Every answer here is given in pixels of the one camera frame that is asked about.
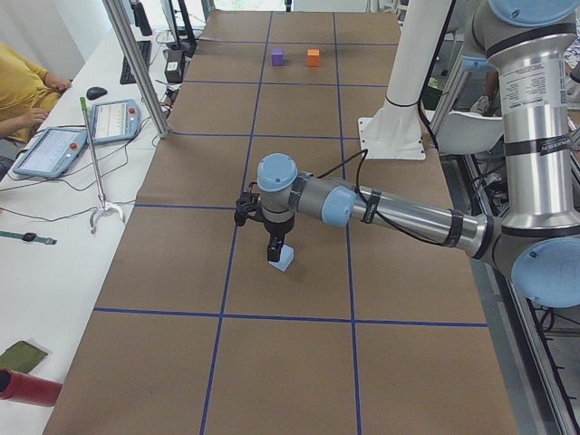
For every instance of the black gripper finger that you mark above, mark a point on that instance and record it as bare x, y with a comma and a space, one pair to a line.
274, 249

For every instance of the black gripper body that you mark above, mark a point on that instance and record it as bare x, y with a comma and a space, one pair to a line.
277, 228

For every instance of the light blue foam block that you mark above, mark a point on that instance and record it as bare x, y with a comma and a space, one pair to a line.
286, 258

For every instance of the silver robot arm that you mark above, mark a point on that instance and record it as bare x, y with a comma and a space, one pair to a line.
536, 244

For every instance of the purple foam block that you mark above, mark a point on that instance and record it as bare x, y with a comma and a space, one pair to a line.
277, 57

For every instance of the orange foam block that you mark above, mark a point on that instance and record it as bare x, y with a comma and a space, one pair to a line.
313, 57

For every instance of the black power adapter box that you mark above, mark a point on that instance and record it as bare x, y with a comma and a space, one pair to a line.
174, 68

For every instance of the far blue teach pendant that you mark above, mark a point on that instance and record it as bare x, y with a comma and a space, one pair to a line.
114, 121

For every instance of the blue teach pendant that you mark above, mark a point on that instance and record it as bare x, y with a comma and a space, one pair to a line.
114, 121
52, 153

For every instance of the black computer mouse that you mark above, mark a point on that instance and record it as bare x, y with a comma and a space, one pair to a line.
95, 92

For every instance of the near blue teach pendant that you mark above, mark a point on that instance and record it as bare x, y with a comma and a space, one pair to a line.
52, 153

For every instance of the green cloth pouch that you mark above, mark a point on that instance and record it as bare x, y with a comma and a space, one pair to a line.
22, 357

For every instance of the person in yellow shirt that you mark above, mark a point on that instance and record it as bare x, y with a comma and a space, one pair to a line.
28, 94

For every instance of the red cylinder bottle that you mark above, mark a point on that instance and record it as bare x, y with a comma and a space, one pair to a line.
25, 388

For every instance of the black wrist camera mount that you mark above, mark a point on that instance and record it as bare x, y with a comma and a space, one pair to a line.
248, 206

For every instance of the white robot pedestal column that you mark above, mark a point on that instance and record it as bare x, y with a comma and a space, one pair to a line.
394, 132

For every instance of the grabber stick green handle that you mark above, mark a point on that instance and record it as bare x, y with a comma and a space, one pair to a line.
104, 204

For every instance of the green strap wristwatch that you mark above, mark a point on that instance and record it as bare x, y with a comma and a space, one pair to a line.
29, 237

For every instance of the aluminium frame post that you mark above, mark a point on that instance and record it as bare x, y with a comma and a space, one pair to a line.
122, 28

